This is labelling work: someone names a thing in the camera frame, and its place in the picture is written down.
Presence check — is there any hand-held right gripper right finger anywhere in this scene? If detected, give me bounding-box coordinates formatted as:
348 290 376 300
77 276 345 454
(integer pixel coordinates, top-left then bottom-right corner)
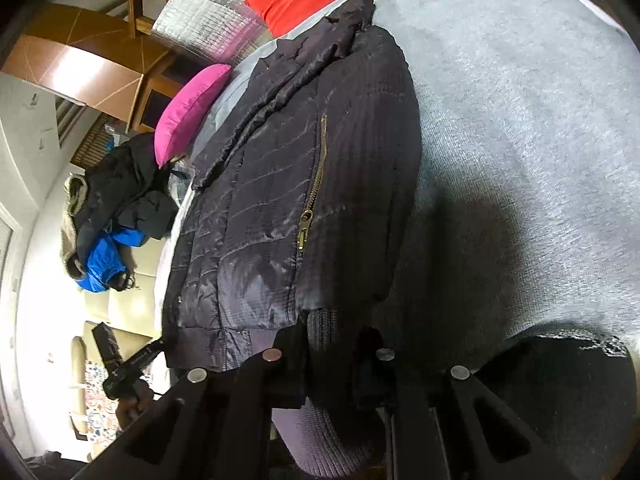
352 330 566 480

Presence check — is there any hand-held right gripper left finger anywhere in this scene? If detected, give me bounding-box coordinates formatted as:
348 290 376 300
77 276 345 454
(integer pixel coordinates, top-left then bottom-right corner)
70 327 311 480

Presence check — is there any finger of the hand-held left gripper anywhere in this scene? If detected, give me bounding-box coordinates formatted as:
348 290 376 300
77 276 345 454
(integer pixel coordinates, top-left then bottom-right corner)
92 322 123 366

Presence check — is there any dark quilted zip jacket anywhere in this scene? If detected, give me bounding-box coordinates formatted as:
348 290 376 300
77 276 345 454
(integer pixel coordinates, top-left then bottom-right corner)
161 0 426 478

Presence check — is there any person's left hand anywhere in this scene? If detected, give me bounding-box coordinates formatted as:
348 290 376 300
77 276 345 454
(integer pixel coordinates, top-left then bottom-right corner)
115 382 153 428

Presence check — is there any beige leather sofa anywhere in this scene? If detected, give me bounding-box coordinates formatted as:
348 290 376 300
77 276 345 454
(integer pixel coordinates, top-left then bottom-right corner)
67 240 173 441

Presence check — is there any patterned floor mat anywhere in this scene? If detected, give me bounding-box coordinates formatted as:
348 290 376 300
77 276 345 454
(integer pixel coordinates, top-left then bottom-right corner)
82 360 126 443

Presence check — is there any blue jacket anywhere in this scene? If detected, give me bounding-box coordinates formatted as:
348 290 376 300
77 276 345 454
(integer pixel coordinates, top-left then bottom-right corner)
76 227 148 293

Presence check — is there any beige fleece garment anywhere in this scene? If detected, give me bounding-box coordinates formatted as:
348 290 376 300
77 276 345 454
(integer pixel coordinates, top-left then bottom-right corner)
60 175 92 278

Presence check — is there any black padded coat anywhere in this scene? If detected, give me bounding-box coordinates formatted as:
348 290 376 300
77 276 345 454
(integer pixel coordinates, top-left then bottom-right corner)
82 132 178 241

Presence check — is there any clear plastic bag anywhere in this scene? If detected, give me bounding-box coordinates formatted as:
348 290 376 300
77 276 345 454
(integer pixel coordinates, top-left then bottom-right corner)
167 160 197 197

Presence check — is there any brown bamboo blind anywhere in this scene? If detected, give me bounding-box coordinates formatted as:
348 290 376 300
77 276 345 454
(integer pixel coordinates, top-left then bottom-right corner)
70 115 126 166

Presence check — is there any pink pillow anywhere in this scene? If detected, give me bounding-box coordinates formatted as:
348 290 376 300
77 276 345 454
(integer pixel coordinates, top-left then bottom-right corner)
154 64 232 168

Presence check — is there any grey blanket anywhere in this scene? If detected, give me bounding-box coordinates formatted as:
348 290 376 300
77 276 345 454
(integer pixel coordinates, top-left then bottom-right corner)
197 0 640 480

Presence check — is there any silver foil insulation mat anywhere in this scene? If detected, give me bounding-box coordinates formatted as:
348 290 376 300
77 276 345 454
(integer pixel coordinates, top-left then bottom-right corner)
150 0 296 68

